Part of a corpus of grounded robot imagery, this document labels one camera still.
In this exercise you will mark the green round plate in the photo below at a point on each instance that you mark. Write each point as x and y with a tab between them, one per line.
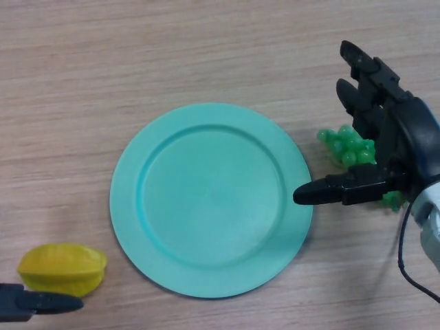
211	206

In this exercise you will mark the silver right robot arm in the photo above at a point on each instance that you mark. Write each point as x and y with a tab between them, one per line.
429	213

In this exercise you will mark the yellow starfruit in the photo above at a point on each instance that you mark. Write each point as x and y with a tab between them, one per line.
62	268

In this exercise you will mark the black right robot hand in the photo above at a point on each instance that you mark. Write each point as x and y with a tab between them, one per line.
409	137

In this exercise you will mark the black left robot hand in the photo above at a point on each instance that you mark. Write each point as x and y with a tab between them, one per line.
20	302

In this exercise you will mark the green grape bunch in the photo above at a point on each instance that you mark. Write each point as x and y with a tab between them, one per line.
343	144

